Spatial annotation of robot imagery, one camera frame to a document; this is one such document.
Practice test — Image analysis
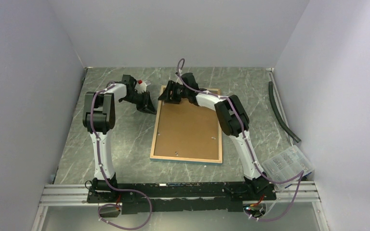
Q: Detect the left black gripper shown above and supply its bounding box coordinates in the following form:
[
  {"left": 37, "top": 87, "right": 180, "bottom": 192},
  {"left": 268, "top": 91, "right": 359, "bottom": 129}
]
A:
[{"left": 121, "top": 90, "right": 158, "bottom": 115}]

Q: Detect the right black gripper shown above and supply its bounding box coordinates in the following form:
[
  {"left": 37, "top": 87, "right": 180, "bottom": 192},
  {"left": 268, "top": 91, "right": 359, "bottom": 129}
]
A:
[{"left": 158, "top": 81, "right": 188, "bottom": 105}]

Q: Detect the blue wooden picture frame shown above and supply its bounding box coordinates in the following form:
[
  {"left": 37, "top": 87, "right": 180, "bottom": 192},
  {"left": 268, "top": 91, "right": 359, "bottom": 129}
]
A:
[{"left": 149, "top": 85, "right": 223, "bottom": 164}]

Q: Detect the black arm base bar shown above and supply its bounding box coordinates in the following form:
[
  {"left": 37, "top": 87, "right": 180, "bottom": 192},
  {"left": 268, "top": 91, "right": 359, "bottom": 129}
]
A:
[{"left": 87, "top": 181, "right": 276, "bottom": 215}]

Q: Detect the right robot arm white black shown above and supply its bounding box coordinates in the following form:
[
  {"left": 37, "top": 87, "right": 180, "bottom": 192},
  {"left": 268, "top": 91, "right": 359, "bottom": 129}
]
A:
[{"left": 158, "top": 73, "right": 269, "bottom": 200}]

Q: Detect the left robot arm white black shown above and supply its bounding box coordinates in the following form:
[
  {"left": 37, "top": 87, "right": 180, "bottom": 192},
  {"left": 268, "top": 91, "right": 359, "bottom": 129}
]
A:
[{"left": 82, "top": 75, "right": 157, "bottom": 202}]

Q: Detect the clear plastic screw box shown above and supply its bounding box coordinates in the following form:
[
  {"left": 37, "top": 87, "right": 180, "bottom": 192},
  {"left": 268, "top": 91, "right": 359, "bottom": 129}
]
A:
[{"left": 261, "top": 145, "right": 315, "bottom": 182}]

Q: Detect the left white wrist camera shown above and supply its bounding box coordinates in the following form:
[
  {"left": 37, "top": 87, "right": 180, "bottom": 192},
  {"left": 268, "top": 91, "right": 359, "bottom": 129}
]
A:
[{"left": 135, "top": 80, "right": 151, "bottom": 93}]

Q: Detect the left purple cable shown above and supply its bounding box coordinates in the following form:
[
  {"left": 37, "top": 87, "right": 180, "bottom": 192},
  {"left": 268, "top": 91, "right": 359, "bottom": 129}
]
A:
[{"left": 89, "top": 83, "right": 154, "bottom": 230}]

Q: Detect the black corrugated hose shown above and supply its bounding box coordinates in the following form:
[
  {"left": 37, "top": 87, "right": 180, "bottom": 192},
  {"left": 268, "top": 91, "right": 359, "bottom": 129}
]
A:
[{"left": 268, "top": 81, "right": 302, "bottom": 143}]

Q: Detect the aluminium extrusion rail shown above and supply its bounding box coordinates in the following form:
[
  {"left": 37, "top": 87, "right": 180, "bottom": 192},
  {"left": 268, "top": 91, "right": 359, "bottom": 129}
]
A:
[{"left": 39, "top": 181, "right": 321, "bottom": 206}]

